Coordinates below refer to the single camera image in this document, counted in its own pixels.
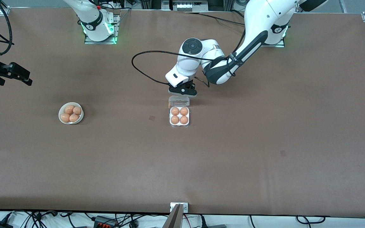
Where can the silver table edge bracket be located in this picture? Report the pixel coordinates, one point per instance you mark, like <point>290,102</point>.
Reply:
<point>186,205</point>

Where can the grey flat object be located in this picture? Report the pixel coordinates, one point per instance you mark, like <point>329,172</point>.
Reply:
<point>215,226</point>

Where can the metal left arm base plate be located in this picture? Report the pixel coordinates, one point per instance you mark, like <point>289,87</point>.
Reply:
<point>279,45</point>

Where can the grey camera pole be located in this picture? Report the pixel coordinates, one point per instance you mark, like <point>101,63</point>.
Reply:
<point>173,221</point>

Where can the white bowl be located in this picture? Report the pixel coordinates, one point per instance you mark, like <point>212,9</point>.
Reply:
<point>81,117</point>

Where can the aluminium frame profile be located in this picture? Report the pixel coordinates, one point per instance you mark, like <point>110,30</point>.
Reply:
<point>343,5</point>
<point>146,3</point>

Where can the clear plastic egg box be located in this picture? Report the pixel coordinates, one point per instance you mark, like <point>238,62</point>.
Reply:
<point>179,101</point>

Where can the grey electrical box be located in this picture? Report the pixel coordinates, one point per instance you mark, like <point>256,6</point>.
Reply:
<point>185,5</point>

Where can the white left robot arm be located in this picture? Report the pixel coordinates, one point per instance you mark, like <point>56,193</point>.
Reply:
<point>265,15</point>

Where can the black orange power strip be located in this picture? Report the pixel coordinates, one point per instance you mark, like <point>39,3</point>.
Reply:
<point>105,223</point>

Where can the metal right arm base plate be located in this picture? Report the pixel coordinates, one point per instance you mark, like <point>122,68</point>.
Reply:
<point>106,42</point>

